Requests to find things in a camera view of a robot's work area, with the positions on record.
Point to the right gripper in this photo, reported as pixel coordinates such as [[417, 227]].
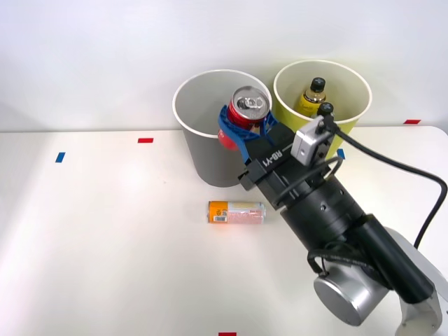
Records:
[[269, 164]]

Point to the red drink can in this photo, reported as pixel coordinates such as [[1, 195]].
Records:
[[245, 117]]

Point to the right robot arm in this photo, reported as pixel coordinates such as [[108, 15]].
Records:
[[325, 210]]

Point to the yellow-green plastic bin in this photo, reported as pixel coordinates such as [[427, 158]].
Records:
[[290, 117]]

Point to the grey plastic bin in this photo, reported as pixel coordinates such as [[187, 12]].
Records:
[[203, 157]]

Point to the orange and pink drink can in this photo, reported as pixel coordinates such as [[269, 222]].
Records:
[[238, 213]]

